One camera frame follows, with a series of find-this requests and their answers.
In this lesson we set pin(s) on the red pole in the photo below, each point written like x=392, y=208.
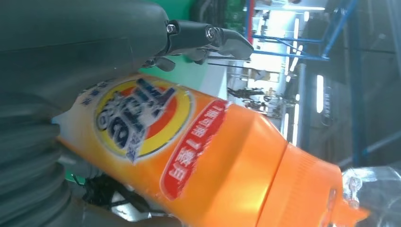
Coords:
x=250, y=22

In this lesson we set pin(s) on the orange detergent bottle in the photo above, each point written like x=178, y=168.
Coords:
x=235, y=156

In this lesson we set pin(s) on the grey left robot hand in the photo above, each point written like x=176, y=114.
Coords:
x=78, y=40

